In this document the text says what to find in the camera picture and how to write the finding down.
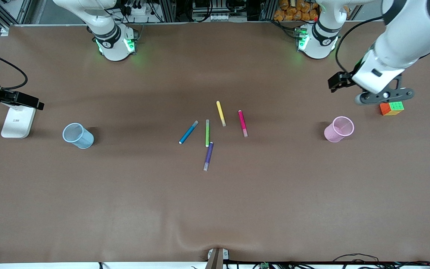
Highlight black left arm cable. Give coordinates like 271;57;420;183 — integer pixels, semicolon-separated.
335;15;386;75

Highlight purple marker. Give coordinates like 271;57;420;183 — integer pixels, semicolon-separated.
203;141;215;172

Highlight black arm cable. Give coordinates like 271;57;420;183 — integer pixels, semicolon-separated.
0;44;29;91
335;15;386;75

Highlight black cable under table edge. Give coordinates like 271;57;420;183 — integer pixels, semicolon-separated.
332;253;380;264

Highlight yellow marker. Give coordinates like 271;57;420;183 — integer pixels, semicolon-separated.
216;100;227;127

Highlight translucent pink plastic cup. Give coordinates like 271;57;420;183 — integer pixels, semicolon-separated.
324;116;355;143

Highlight translucent blue plastic cup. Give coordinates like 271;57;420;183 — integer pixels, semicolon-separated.
62;123;95;149

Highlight blue marker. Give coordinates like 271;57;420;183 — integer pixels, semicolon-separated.
178;120;199;145

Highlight white desk lamp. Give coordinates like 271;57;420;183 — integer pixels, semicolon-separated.
1;105;37;139

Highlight white power strip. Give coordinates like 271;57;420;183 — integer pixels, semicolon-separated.
123;2;156;18

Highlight pink marker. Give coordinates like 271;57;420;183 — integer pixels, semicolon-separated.
238;110;249;138

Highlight aluminium frame struts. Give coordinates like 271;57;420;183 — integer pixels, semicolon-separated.
0;0;33;25

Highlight colourful puzzle cube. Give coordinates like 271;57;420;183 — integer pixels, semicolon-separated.
379;101;405;117

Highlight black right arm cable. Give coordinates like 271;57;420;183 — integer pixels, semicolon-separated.
0;44;29;91

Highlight orange snack bags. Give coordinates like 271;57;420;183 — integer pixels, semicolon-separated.
273;0;320;22

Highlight white terminal block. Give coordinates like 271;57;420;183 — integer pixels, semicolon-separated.
192;13;231;22

